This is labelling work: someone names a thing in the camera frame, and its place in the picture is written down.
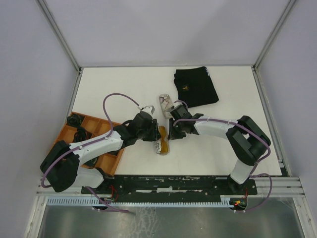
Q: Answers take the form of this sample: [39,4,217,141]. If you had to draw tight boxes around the map print glasses case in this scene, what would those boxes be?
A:
[159,94,174,119]

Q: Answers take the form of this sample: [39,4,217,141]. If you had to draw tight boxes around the flag print glasses case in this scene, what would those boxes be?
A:
[154,139,160,155]

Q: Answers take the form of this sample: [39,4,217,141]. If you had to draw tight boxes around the orange sunglasses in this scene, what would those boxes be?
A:
[159,126,170,155]

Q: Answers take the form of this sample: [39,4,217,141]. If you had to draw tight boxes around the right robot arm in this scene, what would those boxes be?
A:
[169,105,271,194]

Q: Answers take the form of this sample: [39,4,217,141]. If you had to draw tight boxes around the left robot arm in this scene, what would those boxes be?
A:
[40,107,160,193]

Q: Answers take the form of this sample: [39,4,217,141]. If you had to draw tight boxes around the black sunglasses in tray middle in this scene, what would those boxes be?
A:
[73,126,92,143]

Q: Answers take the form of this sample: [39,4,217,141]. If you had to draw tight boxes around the black sunglasses in tray corner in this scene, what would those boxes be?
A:
[66,114,84,127]

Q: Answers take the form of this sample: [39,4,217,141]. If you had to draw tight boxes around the black folded cloth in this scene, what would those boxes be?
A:
[174,66,219,108]

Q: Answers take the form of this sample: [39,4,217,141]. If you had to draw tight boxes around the orange compartment tray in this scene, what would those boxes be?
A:
[56,112,124,177]

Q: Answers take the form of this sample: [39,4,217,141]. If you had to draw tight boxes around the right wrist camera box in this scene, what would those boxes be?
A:
[173,100,182,106]

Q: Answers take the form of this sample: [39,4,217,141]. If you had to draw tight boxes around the light blue cable duct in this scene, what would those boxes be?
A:
[47,195,236,207]

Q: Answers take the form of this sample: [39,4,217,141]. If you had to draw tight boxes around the aluminium frame rail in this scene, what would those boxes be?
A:
[36,177,305,197]

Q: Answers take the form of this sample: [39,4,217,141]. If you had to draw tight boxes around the right corner aluminium post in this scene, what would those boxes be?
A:
[252,0,298,71]

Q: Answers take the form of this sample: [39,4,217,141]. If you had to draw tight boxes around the corner aluminium post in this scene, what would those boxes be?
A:
[36,0,83,72]
[252,0,298,71]

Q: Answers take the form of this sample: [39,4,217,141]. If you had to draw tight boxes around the left corner aluminium post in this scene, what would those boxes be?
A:
[36,0,83,72]

